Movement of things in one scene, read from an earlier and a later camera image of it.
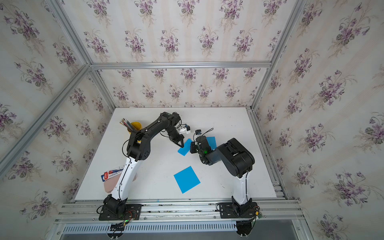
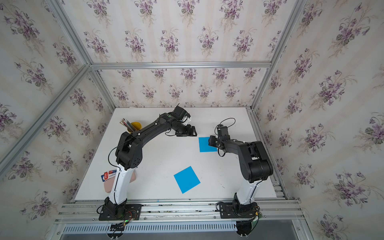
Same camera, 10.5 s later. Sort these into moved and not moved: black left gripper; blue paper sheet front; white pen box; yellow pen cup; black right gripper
Moved: black right gripper; black left gripper
Not moved: yellow pen cup; blue paper sheet front; white pen box
